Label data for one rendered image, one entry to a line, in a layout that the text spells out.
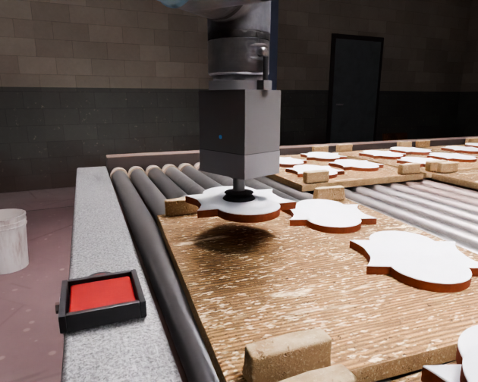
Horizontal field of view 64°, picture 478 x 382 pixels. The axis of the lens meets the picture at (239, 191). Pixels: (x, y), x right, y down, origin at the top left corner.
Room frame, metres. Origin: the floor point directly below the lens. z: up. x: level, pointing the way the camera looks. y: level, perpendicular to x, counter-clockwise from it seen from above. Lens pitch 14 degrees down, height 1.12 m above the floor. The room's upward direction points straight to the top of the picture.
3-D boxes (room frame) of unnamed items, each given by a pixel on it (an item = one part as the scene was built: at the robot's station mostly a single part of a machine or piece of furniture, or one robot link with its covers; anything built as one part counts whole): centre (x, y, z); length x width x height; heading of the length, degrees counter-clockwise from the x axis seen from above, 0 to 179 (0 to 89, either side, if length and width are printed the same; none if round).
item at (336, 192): (0.68, -0.16, 0.95); 0.06 x 0.02 x 0.03; 108
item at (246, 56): (0.49, 0.00, 1.16); 0.08 x 0.08 x 0.05
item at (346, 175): (1.06, -0.22, 0.94); 0.41 x 0.35 x 0.04; 22
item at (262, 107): (0.50, -0.01, 1.08); 0.10 x 0.09 x 0.16; 134
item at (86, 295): (0.35, 0.14, 0.92); 0.06 x 0.06 x 0.01; 22
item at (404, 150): (1.20, -0.56, 0.94); 0.41 x 0.35 x 0.04; 21
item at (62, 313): (0.35, 0.14, 0.92); 0.08 x 0.08 x 0.02; 22
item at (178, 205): (0.59, 0.09, 0.95); 0.06 x 0.02 x 0.03; 108
